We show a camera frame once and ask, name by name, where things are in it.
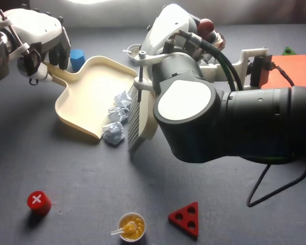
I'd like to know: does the green triangle block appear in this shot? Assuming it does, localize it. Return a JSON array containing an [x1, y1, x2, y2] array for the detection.
[[282, 46, 298, 56]]

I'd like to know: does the cream plastic dustpan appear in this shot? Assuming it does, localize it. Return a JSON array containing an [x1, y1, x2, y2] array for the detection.
[[44, 56, 138, 145]]

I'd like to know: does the cream hand broom red-tipped handle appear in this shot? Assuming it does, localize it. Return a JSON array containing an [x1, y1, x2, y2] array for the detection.
[[128, 18, 215, 152]]

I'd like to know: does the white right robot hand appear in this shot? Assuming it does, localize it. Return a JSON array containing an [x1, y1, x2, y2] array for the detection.
[[142, 3, 220, 82]]

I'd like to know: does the red triangle with three holes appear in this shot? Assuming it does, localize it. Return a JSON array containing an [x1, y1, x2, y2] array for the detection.
[[167, 201, 199, 240]]

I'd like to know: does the black wrist camera white bracket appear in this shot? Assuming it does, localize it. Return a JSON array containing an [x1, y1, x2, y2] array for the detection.
[[198, 47, 273, 88]]

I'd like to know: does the thin black camera cable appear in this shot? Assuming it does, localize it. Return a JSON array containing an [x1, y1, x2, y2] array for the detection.
[[246, 157, 306, 208]]

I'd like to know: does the white paper ball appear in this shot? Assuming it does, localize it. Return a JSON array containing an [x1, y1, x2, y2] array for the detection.
[[107, 106, 130, 125], [114, 90, 133, 108], [101, 122, 125, 146]]

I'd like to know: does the red black twisted cable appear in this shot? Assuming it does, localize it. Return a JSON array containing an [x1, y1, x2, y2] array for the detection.
[[271, 65, 296, 87]]

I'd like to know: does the toy cupcake with cream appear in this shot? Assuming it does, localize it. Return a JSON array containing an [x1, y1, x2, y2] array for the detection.
[[214, 32, 226, 51]]

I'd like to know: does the small cup green filling spoon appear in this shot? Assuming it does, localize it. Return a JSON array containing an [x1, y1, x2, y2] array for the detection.
[[122, 43, 143, 61]]

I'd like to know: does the small cup yellow filling spoon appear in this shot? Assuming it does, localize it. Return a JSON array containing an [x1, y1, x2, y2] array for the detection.
[[110, 212, 146, 242]]

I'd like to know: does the orange box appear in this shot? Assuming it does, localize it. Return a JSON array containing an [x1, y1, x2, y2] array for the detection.
[[260, 54, 306, 90]]

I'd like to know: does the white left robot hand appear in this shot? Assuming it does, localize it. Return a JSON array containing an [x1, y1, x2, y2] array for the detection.
[[0, 8, 72, 85]]

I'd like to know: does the blue hexagonal block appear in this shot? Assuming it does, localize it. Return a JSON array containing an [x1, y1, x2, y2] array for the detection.
[[69, 49, 85, 72]]

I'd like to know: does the grey table cloth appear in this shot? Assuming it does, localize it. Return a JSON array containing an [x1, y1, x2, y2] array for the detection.
[[0, 24, 306, 245]]

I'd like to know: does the red cylinder with white cross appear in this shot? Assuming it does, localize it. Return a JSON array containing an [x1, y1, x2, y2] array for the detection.
[[27, 190, 52, 216]]

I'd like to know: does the thick green cable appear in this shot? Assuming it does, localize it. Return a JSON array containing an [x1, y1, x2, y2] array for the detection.
[[178, 29, 245, 91]]

